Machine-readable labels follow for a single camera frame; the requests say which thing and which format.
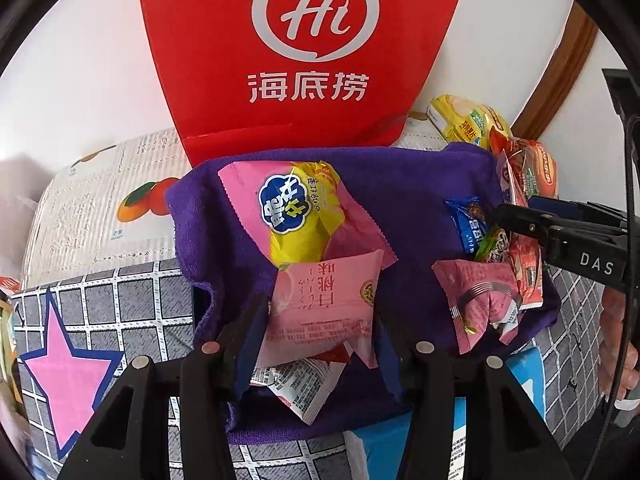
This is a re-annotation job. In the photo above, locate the person's right hand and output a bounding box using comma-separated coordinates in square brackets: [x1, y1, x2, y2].
[597, 287, 640, 401]

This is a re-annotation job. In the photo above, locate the orange red snack packet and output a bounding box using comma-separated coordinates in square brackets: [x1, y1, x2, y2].
[507, 232, 546, 309]

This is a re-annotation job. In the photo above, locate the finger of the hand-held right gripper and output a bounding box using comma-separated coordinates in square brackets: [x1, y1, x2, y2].
[492, 203, 553, 248]
[527, 196, 628, 228]

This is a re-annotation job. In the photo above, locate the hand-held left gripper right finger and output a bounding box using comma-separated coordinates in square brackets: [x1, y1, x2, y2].
[372, 310, 576, 480]

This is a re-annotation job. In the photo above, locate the red chip bag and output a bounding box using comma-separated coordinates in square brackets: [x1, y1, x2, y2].
[489, 127, 560, 206]

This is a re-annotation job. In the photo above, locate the silver white snack packet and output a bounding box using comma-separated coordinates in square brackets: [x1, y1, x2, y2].
[248, 342, 353, 426]

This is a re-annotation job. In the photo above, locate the blue tissue pack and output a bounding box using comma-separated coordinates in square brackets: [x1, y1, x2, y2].
[345, 347, 548, 480]

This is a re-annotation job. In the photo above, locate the light pink snack packet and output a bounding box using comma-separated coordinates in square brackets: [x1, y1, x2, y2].
[257, 249, 386, 371]

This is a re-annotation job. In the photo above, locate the pink yellow snack bag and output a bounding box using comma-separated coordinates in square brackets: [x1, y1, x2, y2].
[218, 160, 398, 273]

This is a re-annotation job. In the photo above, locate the grey checked bedsheet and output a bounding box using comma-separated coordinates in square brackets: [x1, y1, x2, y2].
[0, 257, 621, 480]

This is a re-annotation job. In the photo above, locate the newspaper print pillow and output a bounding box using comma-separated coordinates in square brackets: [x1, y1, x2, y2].
[22, 110, 448, 291]

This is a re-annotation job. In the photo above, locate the small blue snack packet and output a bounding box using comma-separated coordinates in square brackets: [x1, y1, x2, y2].
[445, 196, 493, 256]

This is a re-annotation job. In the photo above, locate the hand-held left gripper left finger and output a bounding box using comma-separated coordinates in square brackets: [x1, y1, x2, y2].
[57, 292, 273, 480]

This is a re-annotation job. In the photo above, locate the purple towel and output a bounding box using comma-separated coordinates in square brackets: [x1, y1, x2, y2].
[164, 141, 562, 447]

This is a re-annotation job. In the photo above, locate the red paper bag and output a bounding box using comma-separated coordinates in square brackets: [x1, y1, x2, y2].
[135, 0, 473, 171]

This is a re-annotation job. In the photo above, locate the yellow chip bag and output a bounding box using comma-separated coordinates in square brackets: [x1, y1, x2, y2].
[426, 95, 512, 148]

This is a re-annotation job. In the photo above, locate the brown wooden door frame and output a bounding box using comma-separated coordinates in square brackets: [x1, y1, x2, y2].
[512, 2, 599, 143]

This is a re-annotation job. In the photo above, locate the orange green snack packet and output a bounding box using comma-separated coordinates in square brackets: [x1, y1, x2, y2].
[0, 275, 25, 406]

